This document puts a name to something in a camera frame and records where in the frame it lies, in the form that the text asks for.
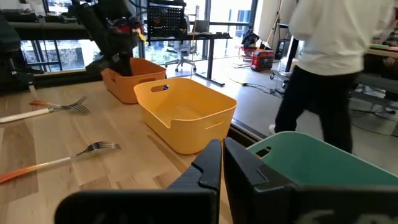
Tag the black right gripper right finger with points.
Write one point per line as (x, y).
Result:
(245, 174)

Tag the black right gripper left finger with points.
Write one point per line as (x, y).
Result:
(205, 174)

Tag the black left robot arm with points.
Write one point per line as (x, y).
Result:
(93, 21)

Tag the yellow plastic bin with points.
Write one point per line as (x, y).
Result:
(192, 137)

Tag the black pegboard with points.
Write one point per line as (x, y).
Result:
(164, 20)

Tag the orange plastic bin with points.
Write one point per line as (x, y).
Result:
(124, 90)

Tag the grey office chair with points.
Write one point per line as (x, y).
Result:
(182, 51)

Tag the green plastic bin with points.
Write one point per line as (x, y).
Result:
(311, 161)

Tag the grey laptop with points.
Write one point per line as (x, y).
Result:
(201, 26)

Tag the black standing desk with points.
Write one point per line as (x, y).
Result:
(211, 53)

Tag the red black power station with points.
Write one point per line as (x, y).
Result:
(262, 60)

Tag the black bag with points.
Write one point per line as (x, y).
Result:
(250, 39)

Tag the black equipment box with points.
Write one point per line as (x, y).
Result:
(282, 49)

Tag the wooden stick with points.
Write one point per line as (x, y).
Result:
(275, 21)

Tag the person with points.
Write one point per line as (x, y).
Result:
(329, 40)

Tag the wooden side table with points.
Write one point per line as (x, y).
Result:
(384, 51)

